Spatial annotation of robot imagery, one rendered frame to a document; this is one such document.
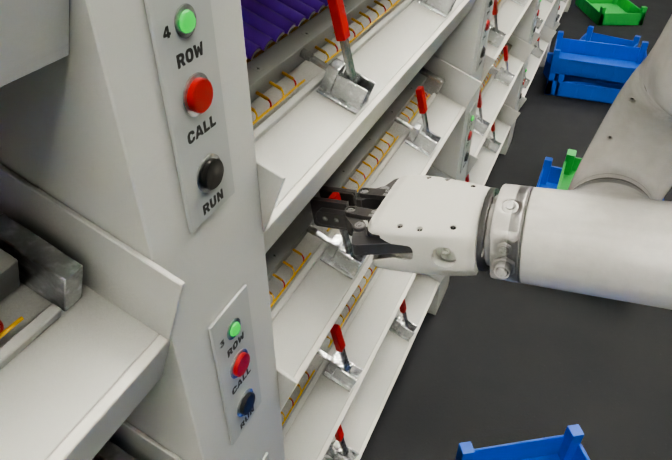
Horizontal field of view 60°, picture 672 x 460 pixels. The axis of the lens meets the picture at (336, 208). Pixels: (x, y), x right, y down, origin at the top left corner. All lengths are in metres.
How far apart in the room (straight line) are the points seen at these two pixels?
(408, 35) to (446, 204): 0.21
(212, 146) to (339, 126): 0.20
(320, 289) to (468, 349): 0.65
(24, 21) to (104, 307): 0.16
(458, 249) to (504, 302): 0.82
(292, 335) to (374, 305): 0.31
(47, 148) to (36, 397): 0.11
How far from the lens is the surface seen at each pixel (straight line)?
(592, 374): 1.24
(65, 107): 0.26
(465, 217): 0.51
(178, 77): 0.27
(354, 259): 0.60
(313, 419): 0.73
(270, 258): 0.57
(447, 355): 1.19
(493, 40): 1.20
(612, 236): 0.49
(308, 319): 0.57
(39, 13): 0.23
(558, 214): 0.49
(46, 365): 0.32
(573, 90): 2.21
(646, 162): 0.57
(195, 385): 0.37
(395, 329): 1.07
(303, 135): 0.46
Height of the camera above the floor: 0.91
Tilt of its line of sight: 37 degrees down
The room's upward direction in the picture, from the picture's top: straight up
